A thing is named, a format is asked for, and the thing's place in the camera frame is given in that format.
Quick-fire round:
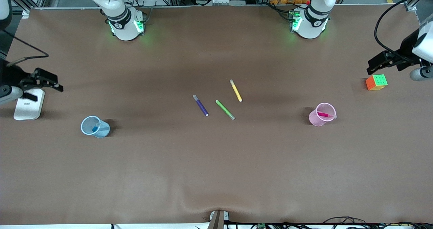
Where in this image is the colourful puzzle cube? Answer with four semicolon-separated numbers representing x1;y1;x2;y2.
365;74;388;91

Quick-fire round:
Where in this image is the light blue plastic cup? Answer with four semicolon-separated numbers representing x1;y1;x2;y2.
81;116;111;138

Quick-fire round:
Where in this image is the pink plastic cup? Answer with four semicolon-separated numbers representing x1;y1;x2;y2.
309;102;336;127

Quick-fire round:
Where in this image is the yellow marker pen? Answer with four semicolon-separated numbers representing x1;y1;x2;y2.
230;79;243;102

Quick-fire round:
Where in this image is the purple marker pen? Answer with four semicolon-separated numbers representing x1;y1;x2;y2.
193;94;209;117

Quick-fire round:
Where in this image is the green marker pen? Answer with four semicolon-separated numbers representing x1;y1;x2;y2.
215;100;235;120

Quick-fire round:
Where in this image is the brown table cover sheet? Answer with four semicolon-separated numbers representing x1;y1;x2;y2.
0;4;433;225

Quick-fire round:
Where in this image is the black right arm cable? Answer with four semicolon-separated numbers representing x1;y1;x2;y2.
0;29;49;67

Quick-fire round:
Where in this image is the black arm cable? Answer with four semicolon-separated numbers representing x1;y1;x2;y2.
374;0;433;64
0;29;49;67

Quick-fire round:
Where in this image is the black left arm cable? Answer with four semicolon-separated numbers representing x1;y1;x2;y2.
374;0;433;64

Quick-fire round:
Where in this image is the black base cable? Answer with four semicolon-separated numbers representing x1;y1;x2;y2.
266;2;293;21

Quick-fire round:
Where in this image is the black floor cable bundle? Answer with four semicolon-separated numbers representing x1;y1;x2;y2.
323;216;433;229

